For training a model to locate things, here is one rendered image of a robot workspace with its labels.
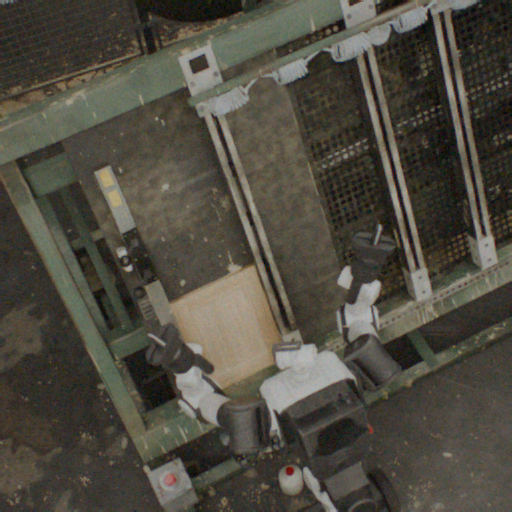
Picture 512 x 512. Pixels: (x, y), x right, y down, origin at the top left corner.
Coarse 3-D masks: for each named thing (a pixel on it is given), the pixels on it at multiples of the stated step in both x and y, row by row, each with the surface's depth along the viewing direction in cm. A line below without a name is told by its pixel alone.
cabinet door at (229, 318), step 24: (216, 288) 309; (240, 288) 313; (192, 312) 310; (216, 312) 314; (240, 312) 317; (264, 312) 320; (192, 336) 314; (216, 336) 318; (240, 336) 321; (264, 336) 324; (216, 360) 322; (240, 360) 325; (264, 360) 329
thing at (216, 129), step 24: (216, 72) 268; (216, 120) 279; (216, 144) 282; (240, 168) 288; (240, 192) 295; (240, 216) 295; (264, 240) 302; (264, 264) 306; (264, 288) 312; (288, 312) 317; (288, 336) 321
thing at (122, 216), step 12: (96, 168) 277; (108, 168) 276; (108, 192) 279; (120, 192) 281; (108, 204) 282; (120, 216) 284; (120, 228) 286; (132, 228) 287; (156, 288) 299; (156, 300) 301; (156, 312) 303; (168, 312) 304; (180, 336) 310
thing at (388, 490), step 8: (368, 472) 385; (376, 472) 381; (376, 480) 378; (384, 480) 377; (384, 488) 376; (392, 488) 376; (384, 496) 376; (392, 496) 375; (392, 504) 375; (400, 504) 377
